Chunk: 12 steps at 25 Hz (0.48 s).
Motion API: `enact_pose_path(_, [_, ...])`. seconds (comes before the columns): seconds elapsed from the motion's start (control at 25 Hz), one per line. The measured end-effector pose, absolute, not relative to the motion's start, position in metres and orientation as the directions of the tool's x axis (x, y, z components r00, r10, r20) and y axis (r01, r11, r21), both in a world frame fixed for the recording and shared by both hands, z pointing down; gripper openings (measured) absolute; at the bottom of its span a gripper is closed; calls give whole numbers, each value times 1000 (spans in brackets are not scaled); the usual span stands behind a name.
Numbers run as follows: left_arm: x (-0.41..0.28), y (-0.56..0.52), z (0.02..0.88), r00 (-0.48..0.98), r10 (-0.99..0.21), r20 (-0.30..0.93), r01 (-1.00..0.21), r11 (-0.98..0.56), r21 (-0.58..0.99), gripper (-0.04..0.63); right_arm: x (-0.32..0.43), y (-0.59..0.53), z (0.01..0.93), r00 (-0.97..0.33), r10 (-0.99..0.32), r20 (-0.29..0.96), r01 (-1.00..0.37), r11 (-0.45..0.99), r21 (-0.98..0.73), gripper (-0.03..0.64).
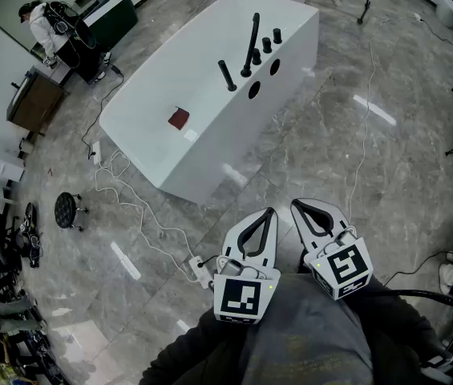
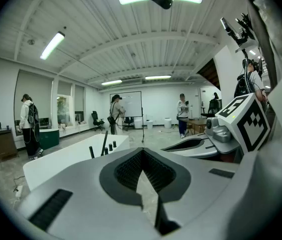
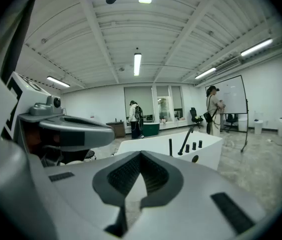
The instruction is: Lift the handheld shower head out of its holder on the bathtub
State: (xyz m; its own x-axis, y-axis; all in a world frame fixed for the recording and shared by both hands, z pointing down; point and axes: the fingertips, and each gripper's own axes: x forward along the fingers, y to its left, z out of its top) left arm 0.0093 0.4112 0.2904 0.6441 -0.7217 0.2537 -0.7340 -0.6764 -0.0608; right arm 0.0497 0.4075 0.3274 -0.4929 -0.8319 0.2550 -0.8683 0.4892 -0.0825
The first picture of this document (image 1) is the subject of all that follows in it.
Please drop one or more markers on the person's left forearm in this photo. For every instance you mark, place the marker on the person's left forearm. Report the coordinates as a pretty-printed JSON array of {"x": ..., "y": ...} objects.
[{"x": 194, "y": 355}]

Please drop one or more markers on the black round stool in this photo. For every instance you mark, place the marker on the black round stool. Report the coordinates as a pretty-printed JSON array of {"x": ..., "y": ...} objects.
[{"x": 65, "y": 210}]

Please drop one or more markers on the white power strip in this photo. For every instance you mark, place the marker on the white power strip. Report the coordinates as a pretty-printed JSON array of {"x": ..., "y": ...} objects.
[
  {"x": 199, "y": 270},
  {"x": 97, "y": 152}
]

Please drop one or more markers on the black curved faucet spout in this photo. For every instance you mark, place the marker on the black curved faucet spout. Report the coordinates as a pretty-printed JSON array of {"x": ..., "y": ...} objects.
[{"x": 252, "y": 42}]

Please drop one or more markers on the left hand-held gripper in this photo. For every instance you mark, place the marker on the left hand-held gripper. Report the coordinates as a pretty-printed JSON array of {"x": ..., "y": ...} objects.
[{"x": 238, "y": 299}]

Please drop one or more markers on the white bathtub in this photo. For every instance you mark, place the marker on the white bathtub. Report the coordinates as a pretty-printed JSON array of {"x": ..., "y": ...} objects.
[{"x": 194, "y": 54}]

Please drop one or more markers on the wooden cabinet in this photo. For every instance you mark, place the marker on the wooden cabinet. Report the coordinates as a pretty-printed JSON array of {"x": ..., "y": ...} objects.
[{"x": 33, "y": 102}]

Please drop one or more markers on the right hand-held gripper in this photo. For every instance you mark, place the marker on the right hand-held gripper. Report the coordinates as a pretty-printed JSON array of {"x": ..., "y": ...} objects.
[{"x": 344, "y": 269}]

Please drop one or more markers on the white cylindrical appliance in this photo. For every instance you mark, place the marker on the white cylindrical appliance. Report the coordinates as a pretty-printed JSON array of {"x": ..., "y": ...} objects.
[{"x": 448, "y": 10}]

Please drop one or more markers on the red cloth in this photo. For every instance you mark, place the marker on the red cloth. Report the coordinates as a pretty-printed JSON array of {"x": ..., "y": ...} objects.
[{"x": 178, "y": 118}]

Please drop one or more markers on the black faucet knob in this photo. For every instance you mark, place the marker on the black faucet knob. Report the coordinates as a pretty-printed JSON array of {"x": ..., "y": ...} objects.
[
  {"x": 277, "y": 35},
  {"x": 256, "y": 57},
  {"x": 266, "y": 45}
]

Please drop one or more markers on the person's grey shirt torso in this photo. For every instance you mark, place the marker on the person's grey shirt torso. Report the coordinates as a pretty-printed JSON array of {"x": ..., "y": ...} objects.
[{"x": 306, "y": 335}]

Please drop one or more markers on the person's right forearm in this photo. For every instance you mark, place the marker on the person's right forearm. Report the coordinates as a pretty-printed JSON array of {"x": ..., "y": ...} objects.
[{"x": 390, "y": 327}]

